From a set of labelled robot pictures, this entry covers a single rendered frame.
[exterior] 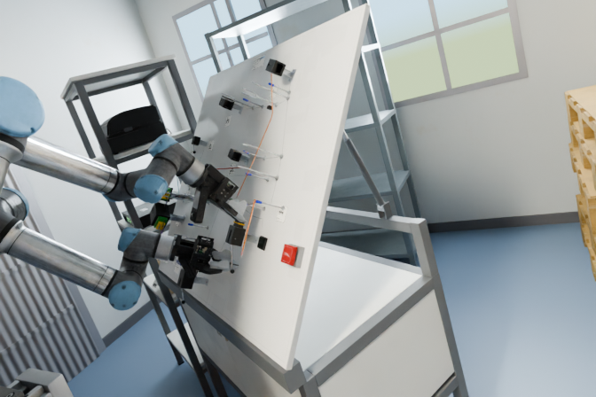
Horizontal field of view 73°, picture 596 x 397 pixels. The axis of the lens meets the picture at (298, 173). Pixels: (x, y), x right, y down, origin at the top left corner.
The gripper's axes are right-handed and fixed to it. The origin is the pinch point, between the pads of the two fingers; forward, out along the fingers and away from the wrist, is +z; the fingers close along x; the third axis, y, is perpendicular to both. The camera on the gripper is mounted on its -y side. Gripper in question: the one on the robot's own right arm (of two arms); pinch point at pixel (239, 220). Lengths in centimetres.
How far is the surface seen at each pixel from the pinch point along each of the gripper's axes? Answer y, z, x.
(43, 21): 59, -109, 266
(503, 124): 181, 148, 47
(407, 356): -4, 61, -32
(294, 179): 18.1, -0.4, -14.3
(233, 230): -3.8, -0.4, -1.9
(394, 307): 5, 45, -31
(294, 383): -27.6, 24.0, -33.0
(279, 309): -14.9, 14.5, -23.7
